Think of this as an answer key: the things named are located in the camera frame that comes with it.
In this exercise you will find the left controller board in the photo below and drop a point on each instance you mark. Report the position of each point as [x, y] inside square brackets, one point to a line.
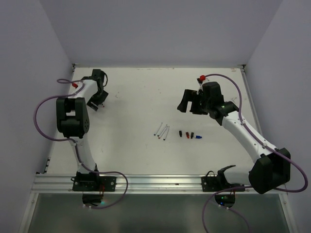
[93, 199]

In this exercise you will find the controller board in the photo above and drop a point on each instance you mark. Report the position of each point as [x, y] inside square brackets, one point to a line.
[93, 199]
[225, 200]

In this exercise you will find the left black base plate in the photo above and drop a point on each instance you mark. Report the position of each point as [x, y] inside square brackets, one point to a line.
[97, 184]

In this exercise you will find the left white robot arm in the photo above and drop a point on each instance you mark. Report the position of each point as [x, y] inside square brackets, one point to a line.
[72, 117]

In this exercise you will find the right controller board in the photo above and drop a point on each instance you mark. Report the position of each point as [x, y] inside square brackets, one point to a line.
[225, 200]

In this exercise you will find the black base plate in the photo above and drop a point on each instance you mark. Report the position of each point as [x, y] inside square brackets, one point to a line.
[213, 184]
[97, 184]

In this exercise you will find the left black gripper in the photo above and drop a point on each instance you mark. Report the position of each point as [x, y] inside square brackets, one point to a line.
[97, 102]

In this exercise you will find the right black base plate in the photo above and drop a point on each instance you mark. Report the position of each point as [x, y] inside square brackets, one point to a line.
[213, 184]

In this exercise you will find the aluminium mounting rail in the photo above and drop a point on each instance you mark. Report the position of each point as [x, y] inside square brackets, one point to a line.
[137, 184]

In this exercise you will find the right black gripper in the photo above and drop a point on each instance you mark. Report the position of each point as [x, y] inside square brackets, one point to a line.
[189, 95]

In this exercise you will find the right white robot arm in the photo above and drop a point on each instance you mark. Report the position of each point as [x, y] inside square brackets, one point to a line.
[270, 169]

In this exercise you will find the black marker pen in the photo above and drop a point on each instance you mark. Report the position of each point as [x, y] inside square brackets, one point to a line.
[166, 133]
[162, 129]

